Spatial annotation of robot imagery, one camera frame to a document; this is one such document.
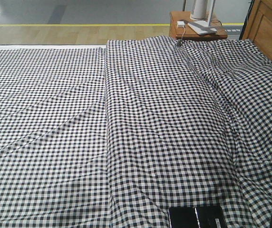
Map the wooden headboard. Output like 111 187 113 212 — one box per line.
242 0 272 60

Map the white cylindrical appliance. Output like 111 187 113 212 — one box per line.
190 0 208 20

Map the white charger adapter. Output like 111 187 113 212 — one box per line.
176 21 185 28

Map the wooden nightstand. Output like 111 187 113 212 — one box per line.
169 11 227 41

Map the small-check gingham bed sheet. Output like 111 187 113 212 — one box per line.
0 47 110 228

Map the white desk lamp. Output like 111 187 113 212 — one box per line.
187 0 217 35

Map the black smartphone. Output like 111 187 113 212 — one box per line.
168 205 228 228

